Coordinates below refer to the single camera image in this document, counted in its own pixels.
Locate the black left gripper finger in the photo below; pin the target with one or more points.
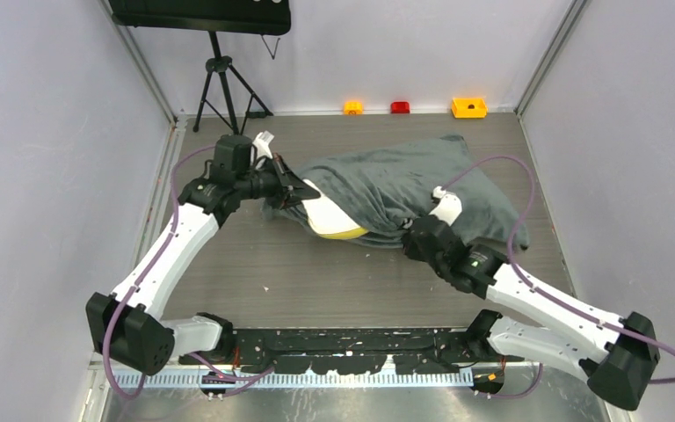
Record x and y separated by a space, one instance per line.
281 169
294 195

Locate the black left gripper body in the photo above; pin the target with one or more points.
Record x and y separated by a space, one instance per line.
262 182

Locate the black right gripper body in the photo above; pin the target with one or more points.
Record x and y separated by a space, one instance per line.
414 251

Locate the grey plush pillowcase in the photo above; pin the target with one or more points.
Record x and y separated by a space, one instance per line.
384 189

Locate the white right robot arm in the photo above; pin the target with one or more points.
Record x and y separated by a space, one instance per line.
613 355

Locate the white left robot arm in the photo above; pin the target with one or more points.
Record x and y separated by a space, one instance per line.
127 324

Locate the orange small block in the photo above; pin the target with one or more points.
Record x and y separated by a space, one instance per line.
353 107

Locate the black tripod stand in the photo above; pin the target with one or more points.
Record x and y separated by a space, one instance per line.
221 66

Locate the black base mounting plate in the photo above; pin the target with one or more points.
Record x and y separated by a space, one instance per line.
412 351

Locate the red small block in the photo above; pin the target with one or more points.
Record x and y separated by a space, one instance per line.
400 107

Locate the yellow small bin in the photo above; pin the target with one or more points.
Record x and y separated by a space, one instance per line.
469 108

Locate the black panel on tripod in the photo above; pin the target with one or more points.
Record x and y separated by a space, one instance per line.
232 16

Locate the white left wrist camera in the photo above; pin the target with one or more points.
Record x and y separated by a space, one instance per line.
261 144

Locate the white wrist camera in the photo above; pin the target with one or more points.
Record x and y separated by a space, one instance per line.
448 206
261 144

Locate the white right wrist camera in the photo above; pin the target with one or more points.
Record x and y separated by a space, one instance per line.
448 206

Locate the aluminium left side rail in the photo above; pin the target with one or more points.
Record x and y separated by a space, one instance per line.
153 218

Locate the aluminium rail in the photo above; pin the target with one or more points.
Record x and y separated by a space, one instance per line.
153 218
192 370

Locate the aluminium front rail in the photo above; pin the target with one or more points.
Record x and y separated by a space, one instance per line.
192 370

